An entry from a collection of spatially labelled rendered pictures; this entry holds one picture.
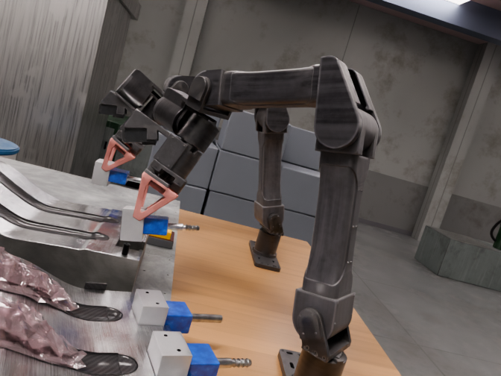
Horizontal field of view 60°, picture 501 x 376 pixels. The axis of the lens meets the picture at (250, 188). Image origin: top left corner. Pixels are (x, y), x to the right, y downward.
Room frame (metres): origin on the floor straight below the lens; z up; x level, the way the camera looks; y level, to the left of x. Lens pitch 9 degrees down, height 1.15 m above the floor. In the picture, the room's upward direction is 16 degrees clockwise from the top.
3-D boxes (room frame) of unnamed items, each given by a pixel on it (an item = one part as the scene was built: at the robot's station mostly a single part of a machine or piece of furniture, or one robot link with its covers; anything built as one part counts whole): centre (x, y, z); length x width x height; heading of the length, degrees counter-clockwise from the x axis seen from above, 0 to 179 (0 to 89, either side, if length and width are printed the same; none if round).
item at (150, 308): (0.58, 0.05, 0.86); 0.13 x 0.05 x 0.05; 118
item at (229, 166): (3.04, 0.13, 0.60); 1.20 x 0.80 x 1.19; 102
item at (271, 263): (1.17, -0.09, 0.84); 0.20 x 0.07 x 0.08; 7
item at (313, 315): (0.58, -0.16, 0.90); 0.09 x 0.06 x 0.06; 146
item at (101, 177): (1.02, 0.30, 0.94); 0.13 x 0.05 x 0.05; 100
